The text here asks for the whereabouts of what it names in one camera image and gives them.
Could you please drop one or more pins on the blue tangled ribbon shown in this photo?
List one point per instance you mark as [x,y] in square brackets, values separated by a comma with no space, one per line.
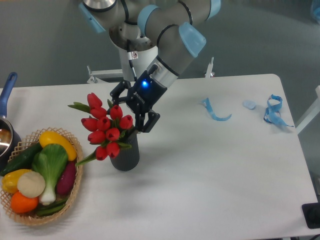
[272,113]

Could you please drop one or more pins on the green pepper in basket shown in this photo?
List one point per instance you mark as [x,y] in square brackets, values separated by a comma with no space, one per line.
[51,208]

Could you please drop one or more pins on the purple sweet potato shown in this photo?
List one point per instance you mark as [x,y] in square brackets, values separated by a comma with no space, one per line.
[67,179]

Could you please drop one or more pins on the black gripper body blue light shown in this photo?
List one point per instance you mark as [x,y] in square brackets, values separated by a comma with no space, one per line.
[145,92]

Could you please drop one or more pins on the yellow bell pepper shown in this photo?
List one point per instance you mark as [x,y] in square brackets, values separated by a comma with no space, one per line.
[10,180]

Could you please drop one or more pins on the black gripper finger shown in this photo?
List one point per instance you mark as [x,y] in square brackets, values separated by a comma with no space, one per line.
[118,90]
[144,122]

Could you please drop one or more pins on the light blue small cap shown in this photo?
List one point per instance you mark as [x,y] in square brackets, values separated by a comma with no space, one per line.
[251,105]

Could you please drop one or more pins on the red tulip bouquet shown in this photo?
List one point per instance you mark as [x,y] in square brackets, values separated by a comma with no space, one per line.
[108,129]

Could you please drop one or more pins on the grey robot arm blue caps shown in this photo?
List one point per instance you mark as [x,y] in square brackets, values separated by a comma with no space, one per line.
[137,25]

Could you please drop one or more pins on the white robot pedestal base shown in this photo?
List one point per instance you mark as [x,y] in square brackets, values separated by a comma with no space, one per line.
[141,61]

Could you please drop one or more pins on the cream white onion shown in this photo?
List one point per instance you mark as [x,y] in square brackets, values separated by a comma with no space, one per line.
[31,184]

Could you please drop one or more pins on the orange fruit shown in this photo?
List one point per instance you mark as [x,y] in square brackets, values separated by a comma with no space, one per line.
[21,204]

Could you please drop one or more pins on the yellow squash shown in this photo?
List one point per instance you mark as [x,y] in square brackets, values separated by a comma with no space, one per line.
[52,137]

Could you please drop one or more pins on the blue handled saucepan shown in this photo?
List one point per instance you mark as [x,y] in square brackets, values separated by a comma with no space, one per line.
[9,138]

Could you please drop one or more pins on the dark green cucumber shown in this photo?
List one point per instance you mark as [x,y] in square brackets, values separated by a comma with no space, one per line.
[23,160]

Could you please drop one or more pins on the green bok choy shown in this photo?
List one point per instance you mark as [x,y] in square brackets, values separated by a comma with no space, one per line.
[50,163]

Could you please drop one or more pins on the blue object top right corner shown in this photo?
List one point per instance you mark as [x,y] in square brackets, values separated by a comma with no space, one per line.
[315,10]

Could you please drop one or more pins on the blue curled ribbon strip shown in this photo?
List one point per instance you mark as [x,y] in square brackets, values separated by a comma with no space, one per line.
[207,104]

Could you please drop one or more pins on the woven wicker basket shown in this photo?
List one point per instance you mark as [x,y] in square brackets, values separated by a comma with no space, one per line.
[30,218]

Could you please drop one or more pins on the white frame at right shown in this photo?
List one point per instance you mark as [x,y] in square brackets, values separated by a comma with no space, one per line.
[309,114]

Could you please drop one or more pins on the dark grey ribbed vase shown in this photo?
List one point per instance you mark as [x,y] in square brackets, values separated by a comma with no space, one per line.
[129,154]

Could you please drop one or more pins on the black device at table edge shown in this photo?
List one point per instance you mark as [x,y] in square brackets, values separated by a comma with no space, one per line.
[311,212]

